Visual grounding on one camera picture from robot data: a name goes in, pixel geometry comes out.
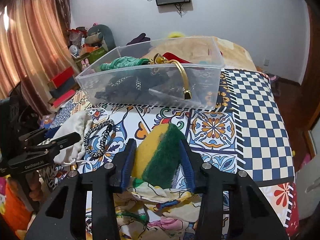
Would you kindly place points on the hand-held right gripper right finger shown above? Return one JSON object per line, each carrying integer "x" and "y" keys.
{"x": 187, "y": 166}

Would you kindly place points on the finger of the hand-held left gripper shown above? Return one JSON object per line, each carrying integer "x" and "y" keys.
{"x": 45, "y": 133}
{"x": 66, "y": 140}

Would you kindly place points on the white printed oval pouch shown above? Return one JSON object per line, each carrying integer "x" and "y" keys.
{"x": 100, "y": 115}

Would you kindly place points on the yellow printed cloth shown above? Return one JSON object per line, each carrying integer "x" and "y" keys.
{"x": 162, "y": 200}

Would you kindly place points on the person's left hand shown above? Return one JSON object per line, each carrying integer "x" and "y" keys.
{"x": 33, "y": 187}

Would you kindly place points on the patterned floral blanket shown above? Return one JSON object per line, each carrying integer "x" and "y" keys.
{"x": 212, "y": 127}

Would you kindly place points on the stack of red boxes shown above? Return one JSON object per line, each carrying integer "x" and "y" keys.
{"x": 63, "y": 85}

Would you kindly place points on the red cloth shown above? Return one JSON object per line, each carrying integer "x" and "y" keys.
{"x": 175, "y": 56}

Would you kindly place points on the dark purple cloth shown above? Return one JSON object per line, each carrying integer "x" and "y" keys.
{"x": 138, "y": 39}

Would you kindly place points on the beige fleece blanket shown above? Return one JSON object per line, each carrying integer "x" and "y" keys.
{"x": 232, "y": 52}

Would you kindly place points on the clear plastic bin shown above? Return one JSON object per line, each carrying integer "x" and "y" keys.
{"x": 140, "y": 90}

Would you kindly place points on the yellow plush toy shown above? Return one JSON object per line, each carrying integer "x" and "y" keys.
{"x": 176, "y": 35}

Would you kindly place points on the green cardboard box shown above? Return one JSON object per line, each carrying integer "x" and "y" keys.
{"x": 96, "y": 53}

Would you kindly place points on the pink rabbit toy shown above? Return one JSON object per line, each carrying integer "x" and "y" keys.
{"x": 85, "y": 65}

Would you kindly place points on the yellow and green sponge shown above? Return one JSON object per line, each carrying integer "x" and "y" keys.
{"x": 156, "y": 155}

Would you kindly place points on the orange cloth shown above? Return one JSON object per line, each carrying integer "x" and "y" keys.
{"x": 17, "y": 205}

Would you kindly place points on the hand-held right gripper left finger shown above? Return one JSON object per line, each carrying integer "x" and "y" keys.
{"x": 127, "y": 166}

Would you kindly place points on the pink striped curtain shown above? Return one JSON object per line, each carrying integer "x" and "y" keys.
{"x": 32, "y": 42}

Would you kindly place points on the green knitted cloth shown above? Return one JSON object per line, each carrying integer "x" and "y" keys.
{"x": 117, "y": 63}

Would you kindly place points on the wall outlet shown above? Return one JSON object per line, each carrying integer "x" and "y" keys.
{"x": 266, "y": 62}

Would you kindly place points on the blue checkered blanket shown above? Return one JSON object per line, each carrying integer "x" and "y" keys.
{"x": 260, "y": 120}

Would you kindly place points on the black braided cloth bundle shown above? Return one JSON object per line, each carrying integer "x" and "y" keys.
{"x": 130, "y": 85}

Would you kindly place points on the grey-green plush toy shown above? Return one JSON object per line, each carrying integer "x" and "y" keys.
{"x": 105, "y": 33}

